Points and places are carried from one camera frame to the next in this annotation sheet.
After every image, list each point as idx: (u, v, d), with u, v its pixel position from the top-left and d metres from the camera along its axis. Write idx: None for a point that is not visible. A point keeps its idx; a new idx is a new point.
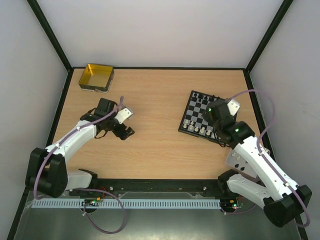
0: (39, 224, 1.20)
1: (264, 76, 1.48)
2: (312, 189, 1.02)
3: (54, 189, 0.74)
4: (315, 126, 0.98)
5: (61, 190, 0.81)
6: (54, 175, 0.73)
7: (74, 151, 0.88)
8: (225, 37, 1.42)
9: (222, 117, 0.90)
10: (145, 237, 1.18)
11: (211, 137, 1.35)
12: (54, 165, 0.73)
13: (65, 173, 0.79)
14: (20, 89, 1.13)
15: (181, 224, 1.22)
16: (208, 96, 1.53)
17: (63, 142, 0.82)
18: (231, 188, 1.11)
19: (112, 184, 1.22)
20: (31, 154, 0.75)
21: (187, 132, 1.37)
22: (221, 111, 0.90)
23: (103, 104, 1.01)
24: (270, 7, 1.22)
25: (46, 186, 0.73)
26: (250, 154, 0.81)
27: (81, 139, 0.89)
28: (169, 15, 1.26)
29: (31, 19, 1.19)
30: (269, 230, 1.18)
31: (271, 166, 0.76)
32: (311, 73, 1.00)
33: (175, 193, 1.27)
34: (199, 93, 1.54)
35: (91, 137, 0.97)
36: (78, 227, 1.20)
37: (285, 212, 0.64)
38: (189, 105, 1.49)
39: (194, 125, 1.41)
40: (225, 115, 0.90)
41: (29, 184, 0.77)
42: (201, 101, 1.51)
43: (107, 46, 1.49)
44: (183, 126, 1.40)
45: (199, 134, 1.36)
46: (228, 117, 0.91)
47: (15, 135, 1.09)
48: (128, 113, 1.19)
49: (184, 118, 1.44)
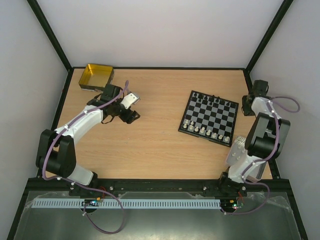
0: (39, 225, 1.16)
1: (263, 76, 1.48)
2: (312, 188, 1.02)
3: (63, 169, 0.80)
4: (315, 126, 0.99)
5: (70, 169, 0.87)
6: (63, 156, 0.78)
7: (82, 134, 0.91)
8: (225, 38, 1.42)
9: (257, 89, 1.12)
10: (145, 237, 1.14)
11: (211, 137, 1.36)
12: (64, 147, 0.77)
13: (73, 154, 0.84)
14: (21, 88, 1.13)
15: (181, 224, 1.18)
16: (208, 96, 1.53)
17: (71, 124, 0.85)
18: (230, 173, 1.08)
19: (112, 184, 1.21)
20: (41, 135, 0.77)
21: (187, 132, 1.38)
22: (258, 84, 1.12)
23: (108, 89, 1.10)
24: (270, 7, 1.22)
25: (55, 166, 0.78)
26: (259, 101, 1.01)
27: (88, 123, 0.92)
28: (170, 14, 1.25)
29: (31, 19, 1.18)
30: (272, 230, 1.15)
31: (270, 108, 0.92)
32: (311, 73, 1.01)
33: (175, 193, 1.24)
34: (199, 93, 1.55)
35: (97, 122, 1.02)
36: (78, 227, 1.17)
37: (261, 120, 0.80)
38: (189, 105, 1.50)
39: (194, 125, 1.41)
40: (261, 89, 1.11)
41: (39, 165, 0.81)
42: (201, 101, 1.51)
43: (107, 46, 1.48)
44: (183, 126, 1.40)
45: (199, 134, 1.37)
46: (262, 92, 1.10)
47: (15, 134, 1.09)
48: (133, 97, 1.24)
49: (184, 118, 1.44)
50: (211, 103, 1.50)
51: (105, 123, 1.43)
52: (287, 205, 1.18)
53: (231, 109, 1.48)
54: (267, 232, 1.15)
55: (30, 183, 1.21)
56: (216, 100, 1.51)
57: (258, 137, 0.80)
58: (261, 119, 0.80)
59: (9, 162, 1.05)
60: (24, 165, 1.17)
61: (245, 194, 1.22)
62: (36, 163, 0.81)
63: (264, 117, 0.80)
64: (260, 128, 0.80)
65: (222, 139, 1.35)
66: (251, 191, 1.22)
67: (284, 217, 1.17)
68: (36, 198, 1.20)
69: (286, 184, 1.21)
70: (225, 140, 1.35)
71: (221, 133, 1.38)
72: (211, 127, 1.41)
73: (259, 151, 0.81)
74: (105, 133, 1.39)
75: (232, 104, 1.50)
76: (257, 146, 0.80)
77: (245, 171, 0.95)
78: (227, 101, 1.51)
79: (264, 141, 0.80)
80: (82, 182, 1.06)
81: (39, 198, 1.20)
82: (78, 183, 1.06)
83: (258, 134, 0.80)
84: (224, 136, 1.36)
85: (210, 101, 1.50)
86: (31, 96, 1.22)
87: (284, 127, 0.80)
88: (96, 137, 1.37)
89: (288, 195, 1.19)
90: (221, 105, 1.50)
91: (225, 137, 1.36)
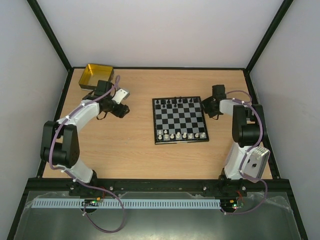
0: (39, 225, 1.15)
1: (263, 76, 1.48)
2: (312, 188, 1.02)
3: (70, 157, 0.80)
4: (314, 126, 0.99)
5: (76, 158, 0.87)
6: (67, 144, 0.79)
7: (82, 125, 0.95)
8: (225, 37, 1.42)
9: (217, 93, 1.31)
10: (145, 237, 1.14)
11: (189, 138, 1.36)
12: (68, 135, 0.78)
13: (76, 144, 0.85)
14: (20, 88, 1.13)
15: (181, 224, 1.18)
16: (169, 99, 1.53)
17: (72, 115, 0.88)
18: (229, 172, 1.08)
19: (112, 184, 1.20)
20: (44, 127, 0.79)
21: (164, 142, 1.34)
22: (217, 90, 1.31)
23: (101, 85, 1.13)
24: (270, 7, 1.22)
25: (61, 155, 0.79)
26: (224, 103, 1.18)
27: (87, 114, 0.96)
28: (169, 14, 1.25)
29: (31, 18, 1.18)
30: (272, 230, 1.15)
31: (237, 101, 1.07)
32: (311, 72, 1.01)
33: (175, 193, 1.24)
34: (160, 99, 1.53)
35: (94, 115, 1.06)
36: (78, 227, 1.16)
37: (238, 114, 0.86)
38: (155, 114, 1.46)
39: (168, 133, 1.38)
40: (221, 93, 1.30)
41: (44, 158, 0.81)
42: (165, 107, 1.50)
43: (107, 46, 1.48)
44: (158, 138, 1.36)
45: (176, 140, 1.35)
46: (222, 96, 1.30)
47: (16, 133, 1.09)
48: (124, 93, 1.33)
49: (156, 128, 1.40)
50: (175, 104, 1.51)
51: (99, 119, 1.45)
52: (287, 205, 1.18)
53: (196, 105, 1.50)
54: (267, 232, 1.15)
55: (30, 183, 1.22)
56: (179, 100, 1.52)
57: (244, 125, 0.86)
58: (239, 109, 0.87)
59: (10, 162, 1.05)
60: (24, 165, 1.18)
61: (245, 194, 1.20)
62: (40, 156, 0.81)
63: (240, 107, 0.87)
64: (241, 120, 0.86)
65: (199, 137, 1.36)
66: (250, 191, 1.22)
67: (284, 217, 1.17)
68: (36, 198, 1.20)
69: (286, 183, 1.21)
70: (201, 136, 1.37)
71: (196, 131, 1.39)
72: (185, 128, 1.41)
73: (250, 139, 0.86)
74: (105, 133, 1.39)
75: (195, 99, 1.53)
76: (247, 134, 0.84)
77: (243, 161, 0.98)
78: (189, 97, 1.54)
79: (250, 128, 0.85)
80: (83, 179, 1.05)
81: (39, 198, 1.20)
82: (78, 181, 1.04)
83: (242, 125, 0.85)
84: (200, 133, 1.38)
85: (173, 103, 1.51)
86: (31, 96, 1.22)
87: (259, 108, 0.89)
88: (96, 137, 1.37)
89: (288, 195, 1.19)
90: (185, 104, 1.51)
91: (201, 133, 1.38)
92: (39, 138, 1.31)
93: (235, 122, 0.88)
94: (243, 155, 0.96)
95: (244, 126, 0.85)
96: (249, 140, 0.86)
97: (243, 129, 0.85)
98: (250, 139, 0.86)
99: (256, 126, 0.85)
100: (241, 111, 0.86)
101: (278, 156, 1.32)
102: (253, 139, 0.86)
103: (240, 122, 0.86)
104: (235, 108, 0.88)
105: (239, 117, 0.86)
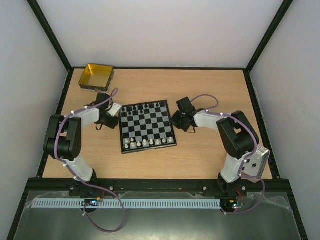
0: (39, 225, 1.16)
1: (263, 76, 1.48)
2: (312, 187, 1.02)
3: (74, 147, 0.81)
4: (314, 126, 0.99)
5: (78, 152, 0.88)
6: (72, 134, 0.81)
7: (84, 125, 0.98)
8: (225, 38, 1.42)
9: (185, 108, 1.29)
10: (145, 237, 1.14)
11: (156, 144, 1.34)
12: (73, 123, 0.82)
13: (80, 138, 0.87)
14: (20, 88, 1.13)
15: (181, 224, 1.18)
16: (136, 105, 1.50)
17: (77, 113, 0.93)
18: (227, 178, 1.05)
19: (112, 184, 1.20)
20: (50, 120, 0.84)
21: (131, 151, 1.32)
22: (183, 105, 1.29)
23: (101, 97, 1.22)
24: (271, 7, 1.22)
25: (65, 146, 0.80)
26: (200, 116, 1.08)
27: (89, 116, 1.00)
28: (169, 13, 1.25)
29: (30, 18, 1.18)
30: (272, 230, 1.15)
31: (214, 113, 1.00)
32: (311, 72, 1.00)
33: (175, 193, 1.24)
34: (126, 106, 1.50)
35: (94, 120, 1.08)
36: (78, 227, 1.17)
37: (225, 129, 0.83)
38: (121, 122, 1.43)
39: (134, 141, 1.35)
40: (188, 106, 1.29)
41: (47, 151, 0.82)
42: (131, 114, 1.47)
43: (107, 46, 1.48)
44: (125, 147, 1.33)
45: (143, 147, 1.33)
46: (190, 108, 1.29)
47: (15, 133, 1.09)
48: (118, 106, 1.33)
49: (123, 136, 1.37)
50: (141, 110, 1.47)
51: (99, 129, 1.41)
52: (287, 205, 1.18)
53: (162, 109, 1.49)
54: (267, 232, 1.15)
55: (30, 183, 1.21)
56: (145, 105, 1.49)
57: (236, 138, 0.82)
58: (224, 124, 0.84)
59: (10, 162, 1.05)
60: (23, 165, 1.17)
61: (245, 194, 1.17)
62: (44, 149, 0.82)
63: (225, 122, 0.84)
64: (232, 134, 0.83)
65: (166, 142, 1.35)
66: (251, 191, 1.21)
67: (284, 217, 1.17)
68: (36, 198, 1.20)
69: (286, 183, 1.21)
70: (168, 141, 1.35)
71: (163, 137, 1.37)
72: (153, 134, 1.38)
73: (245, 150, 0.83)
74: (105, 133, 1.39)
75: (161, 103, 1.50)
76: (242, 146, 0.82)
77: (240, 168, 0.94)
78: (155, 102, 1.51)
79: (242, 139, 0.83)
80: (83, 177, 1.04)
81: (39, 198, 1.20)
82: (78, 179, 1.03)
83: (235, 139, 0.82)
84: (167, 138, 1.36)
85: (140, 109, 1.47)
86: (31, 97, 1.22)
87: (240, 116, 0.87)
88: (96, 137, 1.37)
89: (288, 195, 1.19)
90: (152, 109, 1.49)
91: (168, 138, 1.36)
92: (39, 138, 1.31)
93: (226, 138, 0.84)
94: (241, 163, 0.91)
95: (236, 139, 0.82)
96: (245, 151, 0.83)
97: (236, 143, 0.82)
98: (246, 150, 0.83)
99: (246, 136, 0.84)
100: (227, 126, 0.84)
101: (278, 156, 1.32)
102: (249, 147, 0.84)
103: (232, 136, 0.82)
104: (221, 124, 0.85)
105: (227, 132, 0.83)
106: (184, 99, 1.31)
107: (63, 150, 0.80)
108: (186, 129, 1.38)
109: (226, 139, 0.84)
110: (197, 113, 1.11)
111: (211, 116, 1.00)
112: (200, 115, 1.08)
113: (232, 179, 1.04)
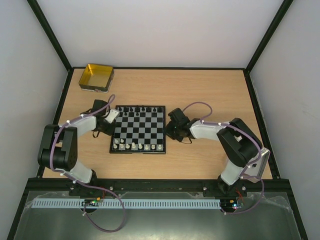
0: (39, 225, 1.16)
1: (263, 76, 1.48)
2: (312, 187, 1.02)
3: (68, 157, 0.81)
4: (314, 126, 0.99)
5: (74, 162, 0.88)
6: (67, 144, 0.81)
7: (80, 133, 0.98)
8: (225, 38, 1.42)
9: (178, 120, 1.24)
10: (145, 237, 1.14)
11: (144, 150, 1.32)
12: (69, 133, 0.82)
13: (76, 147, 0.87)
14: (20, 88, 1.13)
15: (181, 224, 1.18)
16: (132, 107, 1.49)
17: (72, 122, 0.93)
18: (228, 180, 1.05)
19: (112, 184, 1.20)
20: (45, 130, 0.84)
21: (119, 151, 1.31)
22: (176, 117, 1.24)
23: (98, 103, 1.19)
24: (271, 7, 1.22)
25: (61, 157, 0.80)
26: (195, 127, 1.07)
27: (85, 124, 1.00)
28: (169, 13, 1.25)
29: (30, 18, 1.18)
30: (272, 229, 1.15)
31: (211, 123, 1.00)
32: (311, 71, 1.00)
33: (175, 193, 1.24)
34: (123, 106, 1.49)
35: (91, 128, 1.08)
36: (79, 227, 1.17)
37: (227, 140, 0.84)
38: None
39: (124, 142, 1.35)
40: (181, 117, 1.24)
41: (42, 162, 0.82)
42: (126, 114, 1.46)
43: (107, 46, 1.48)
44: (114, 147, 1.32)
45: (131, 150, 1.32)
46: (184, 119, 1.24)
47: (15, 133, 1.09)
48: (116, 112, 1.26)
49: (114, 136, 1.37)
50: (137, 113, 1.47)
51: (96, 136, 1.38)
52: (287, 205, 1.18)
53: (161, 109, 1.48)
54: (267, 232, 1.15)
55: (30, 183, 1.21)
56: (142, 108, 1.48)
57: (240, 147, 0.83)
58: (225, 134, 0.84)
59: (10, 162, 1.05)
60: (23, 165, 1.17)
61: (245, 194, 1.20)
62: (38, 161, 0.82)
63: (225, 132, 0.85)
64: (234, 144, 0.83)
65: (155, 148, 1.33)
66: (251, 191, 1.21)
67: (284, 217, 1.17)
68: (36, 198, 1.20)
69: (286, 183, 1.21)
70: (158, 148, 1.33)
71: (153, 142, 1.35)
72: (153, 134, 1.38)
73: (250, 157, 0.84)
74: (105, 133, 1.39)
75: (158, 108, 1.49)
76: (247, 154, 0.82)
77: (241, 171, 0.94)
78: (153, 106, 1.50)
79: (245, 147, 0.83)
80: (82, 180, 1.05)
81: (39, 198, 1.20)
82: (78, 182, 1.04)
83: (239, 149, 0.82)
84: (156, 144, 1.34)
85: (136, 112, 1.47)
86: (31, 97, 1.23)
87: (239, 123, 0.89)
88: (96, 137, 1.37)
89: (288, 195, 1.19)
90: (148, 113, 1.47)
91: (158, 145, 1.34)
92: (38, 138, 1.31)
93: (230, 148, 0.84)
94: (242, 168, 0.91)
95: (240, 148, 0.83)
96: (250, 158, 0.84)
97: (240, 152, 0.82)
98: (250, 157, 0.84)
99: (249, 143, 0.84)
100: (228, 136, 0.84)
101: (278, 156, 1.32)
102: (253, 154, 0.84)
103: (235, 146, 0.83)
104: (220, 135, 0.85)
105: (229, 142, 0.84)
106: (176, 111, 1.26)
107: (59, 160, 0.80)
108: (181, 139, 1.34)
109: (230, 149, 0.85)
110: (191, 126, 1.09)
111: (210, 126, 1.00)
112: (195, 126, 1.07)
113: (232, 181, 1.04)
